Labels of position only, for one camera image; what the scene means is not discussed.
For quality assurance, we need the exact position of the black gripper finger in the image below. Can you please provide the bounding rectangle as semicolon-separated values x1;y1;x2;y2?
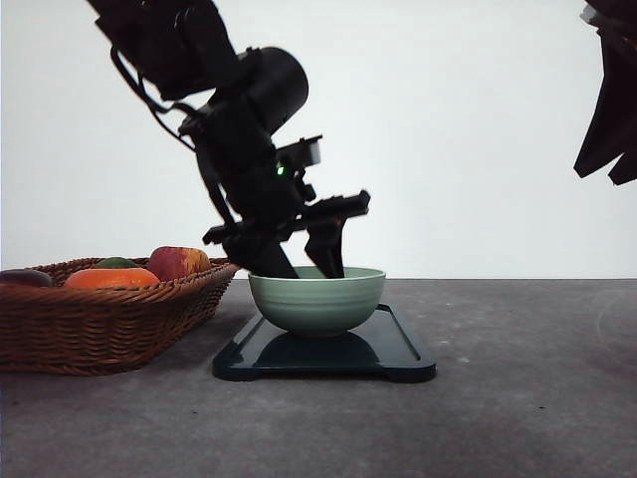
608;144;637;185
573;28;637;177

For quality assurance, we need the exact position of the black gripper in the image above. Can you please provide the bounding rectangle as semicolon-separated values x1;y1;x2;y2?
180;103;370;279

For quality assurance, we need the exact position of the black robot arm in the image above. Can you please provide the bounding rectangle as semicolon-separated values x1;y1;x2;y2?
87;0;371;278

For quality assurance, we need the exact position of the brown wicker basket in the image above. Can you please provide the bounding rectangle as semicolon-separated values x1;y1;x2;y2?
0;258;240;375

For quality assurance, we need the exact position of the light green bowl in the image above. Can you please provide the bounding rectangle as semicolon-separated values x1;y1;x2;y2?
248;266;386;334

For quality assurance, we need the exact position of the light red apple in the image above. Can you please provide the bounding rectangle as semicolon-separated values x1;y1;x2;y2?
148;246;210;281

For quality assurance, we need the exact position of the dark blue tray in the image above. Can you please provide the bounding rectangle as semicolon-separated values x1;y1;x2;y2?
213;303;436;382

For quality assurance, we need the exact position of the green lime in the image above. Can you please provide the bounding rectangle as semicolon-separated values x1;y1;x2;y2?
96;257;137;268

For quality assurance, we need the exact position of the orange mandarin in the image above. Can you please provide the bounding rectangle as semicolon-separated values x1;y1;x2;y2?
64;268;160;288

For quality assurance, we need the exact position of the dark red apple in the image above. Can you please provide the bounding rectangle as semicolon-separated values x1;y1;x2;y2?
0;269;53;288

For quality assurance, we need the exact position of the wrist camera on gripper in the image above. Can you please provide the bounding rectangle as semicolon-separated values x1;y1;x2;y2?
273;134;322;170

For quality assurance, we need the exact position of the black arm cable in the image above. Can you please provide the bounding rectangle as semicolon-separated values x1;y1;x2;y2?
109;46;197;150

